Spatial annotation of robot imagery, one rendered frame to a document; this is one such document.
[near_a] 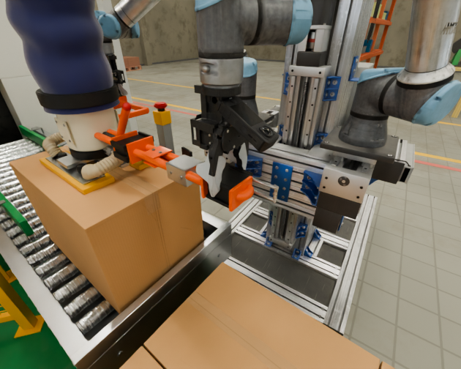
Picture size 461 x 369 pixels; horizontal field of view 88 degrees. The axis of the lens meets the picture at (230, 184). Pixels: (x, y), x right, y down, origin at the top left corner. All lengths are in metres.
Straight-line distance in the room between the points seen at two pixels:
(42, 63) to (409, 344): 1.92
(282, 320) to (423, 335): 1.03
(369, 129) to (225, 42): 0.61
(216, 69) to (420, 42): 0.50
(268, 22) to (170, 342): 0.87
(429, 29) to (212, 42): 0.50
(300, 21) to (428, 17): 0.34
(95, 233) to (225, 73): 0.51
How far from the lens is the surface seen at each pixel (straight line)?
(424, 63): 0.78
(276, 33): 0.46
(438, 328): 1.89
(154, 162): 0.64
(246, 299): 0.96
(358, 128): 0.90
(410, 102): 0.80
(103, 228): 0.72
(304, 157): 0.98
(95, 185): 0.84
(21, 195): 1.90
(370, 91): 0.88
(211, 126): 0.45
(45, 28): 0.84
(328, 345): 0.94
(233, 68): 0.42
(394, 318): 1.80
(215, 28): 0.42
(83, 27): 0.85
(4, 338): 1.91
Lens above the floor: 1.36
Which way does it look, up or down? 32 degrees down
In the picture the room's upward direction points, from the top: straight up
